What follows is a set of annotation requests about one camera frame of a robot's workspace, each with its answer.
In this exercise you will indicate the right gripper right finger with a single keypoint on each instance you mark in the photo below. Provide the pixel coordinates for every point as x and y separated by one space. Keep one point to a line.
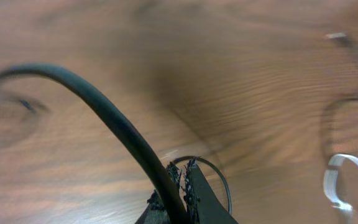
202 202

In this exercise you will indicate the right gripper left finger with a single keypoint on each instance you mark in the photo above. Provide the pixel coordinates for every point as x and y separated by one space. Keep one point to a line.
155 213

